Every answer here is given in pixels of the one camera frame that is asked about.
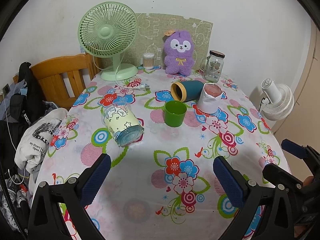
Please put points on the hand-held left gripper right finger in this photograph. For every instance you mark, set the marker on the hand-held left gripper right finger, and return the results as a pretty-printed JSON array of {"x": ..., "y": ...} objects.
[{"x": 228, "y": 180}]

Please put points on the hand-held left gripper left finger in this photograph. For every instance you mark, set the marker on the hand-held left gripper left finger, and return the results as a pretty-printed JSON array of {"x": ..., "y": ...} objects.
[{"x": 95, "y": 177}]

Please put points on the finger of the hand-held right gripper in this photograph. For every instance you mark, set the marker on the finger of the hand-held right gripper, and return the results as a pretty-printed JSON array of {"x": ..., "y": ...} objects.
[
  {"x": 293, "y": 146},
  {"x": 277, "y": 172}
]

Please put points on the green plastic cup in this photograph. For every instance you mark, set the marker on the green plastic cup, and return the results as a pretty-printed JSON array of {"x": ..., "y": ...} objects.
[{"x": 175, "y": 118}]

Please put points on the printed glass cup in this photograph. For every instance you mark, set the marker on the printed glass cup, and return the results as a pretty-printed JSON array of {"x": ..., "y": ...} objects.
[{"x": 122, "y": 125}]

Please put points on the white paper cup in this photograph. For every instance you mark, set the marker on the white paper cup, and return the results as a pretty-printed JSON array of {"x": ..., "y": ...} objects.
[{"x": 208, "y": 102}]

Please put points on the blue cup with yellow rim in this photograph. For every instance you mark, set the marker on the blue cup with yellow rim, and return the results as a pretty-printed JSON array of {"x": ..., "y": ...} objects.
[{"x": 192, "y": 89}]

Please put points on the white fan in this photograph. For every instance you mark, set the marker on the white fan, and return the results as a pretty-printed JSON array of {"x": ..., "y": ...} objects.
[{"x": 277, "y": 102}]

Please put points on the floral tablecloth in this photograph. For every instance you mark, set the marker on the floral tablecloth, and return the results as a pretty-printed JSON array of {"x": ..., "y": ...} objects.
[{"x": 150, "y": 170}]

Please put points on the beige door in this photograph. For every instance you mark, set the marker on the beige door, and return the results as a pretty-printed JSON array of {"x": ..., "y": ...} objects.
[{"x": 305, "y": 80}]

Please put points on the white printed shirt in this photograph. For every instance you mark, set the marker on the white printed shirt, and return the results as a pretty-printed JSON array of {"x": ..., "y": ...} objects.
[{"x": 37, "y": 140}]

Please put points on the sneaker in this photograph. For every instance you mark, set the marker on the sneaker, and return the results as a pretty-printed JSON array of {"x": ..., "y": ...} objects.
[{"x": 18, "y": 192}]

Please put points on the white power plug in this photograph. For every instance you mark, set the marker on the white power plug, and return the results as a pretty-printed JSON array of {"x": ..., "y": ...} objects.
[{"x": 142, "y": 87}]

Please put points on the black jacket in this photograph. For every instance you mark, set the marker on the black jacket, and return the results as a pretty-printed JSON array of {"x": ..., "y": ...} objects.
[{"x": 30, "y": 97}]

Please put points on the wooden chair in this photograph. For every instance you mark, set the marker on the wooden chair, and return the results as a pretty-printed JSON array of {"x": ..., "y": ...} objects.
[{"x": 50, "y": 77}]

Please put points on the glass jar with lid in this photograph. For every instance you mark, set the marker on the glass jar with lid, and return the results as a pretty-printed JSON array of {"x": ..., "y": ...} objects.
[{"x": 213, "y": 67}]

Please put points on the cotton swab container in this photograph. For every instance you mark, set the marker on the cotton swab container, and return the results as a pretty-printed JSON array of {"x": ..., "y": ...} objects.
[{"x": 148, "y": 61}]

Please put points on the purple plush toy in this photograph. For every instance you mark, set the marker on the purple plush toy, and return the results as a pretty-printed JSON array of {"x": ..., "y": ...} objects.
[{"x": 178, "y": 60}]

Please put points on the green desk fan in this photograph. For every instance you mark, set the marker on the green desk fan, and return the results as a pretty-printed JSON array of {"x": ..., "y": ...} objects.
[{"x": 107, "y": 31}]

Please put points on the beige patterned foam mat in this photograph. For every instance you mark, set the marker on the beige patterned foam mat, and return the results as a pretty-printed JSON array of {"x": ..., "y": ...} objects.
[{"x": 150, "y": 30}]

